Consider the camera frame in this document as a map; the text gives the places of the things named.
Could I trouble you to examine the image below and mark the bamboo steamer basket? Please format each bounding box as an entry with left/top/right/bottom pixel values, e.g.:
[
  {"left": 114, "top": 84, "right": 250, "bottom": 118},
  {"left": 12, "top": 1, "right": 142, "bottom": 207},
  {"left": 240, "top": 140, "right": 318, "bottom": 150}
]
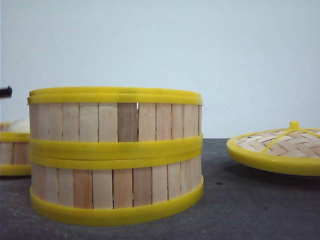
[
  {"left": 28, "top": 86, "right": 203, "bottom": 169},
  {"left": 0, "top": 122, "right": 31, "bottom": 176},
  {"left": 30, "top": 156, "right": 204, "bottom": 226}
]

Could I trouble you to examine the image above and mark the smooth white steamed bun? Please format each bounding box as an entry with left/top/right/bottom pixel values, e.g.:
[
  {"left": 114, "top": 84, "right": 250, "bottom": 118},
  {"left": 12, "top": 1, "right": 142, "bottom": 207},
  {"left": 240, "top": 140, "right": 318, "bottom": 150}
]
[{"left": 6, "top": 117, "right": 30, "bottom": 133}]

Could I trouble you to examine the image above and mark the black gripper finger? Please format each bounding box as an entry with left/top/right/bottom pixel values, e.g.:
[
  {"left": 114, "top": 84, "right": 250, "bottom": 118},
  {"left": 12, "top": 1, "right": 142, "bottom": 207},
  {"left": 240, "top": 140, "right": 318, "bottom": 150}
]
[{"left": 0, "top": 86, "right": 12, "bottom": 98}]

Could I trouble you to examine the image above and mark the woven bamboo steamer lid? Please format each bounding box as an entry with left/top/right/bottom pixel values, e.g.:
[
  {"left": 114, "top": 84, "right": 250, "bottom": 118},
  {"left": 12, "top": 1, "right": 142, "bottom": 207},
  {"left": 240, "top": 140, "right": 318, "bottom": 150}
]
[{"left": 226, "top": 121, "right": 320, "bottom": 177}]

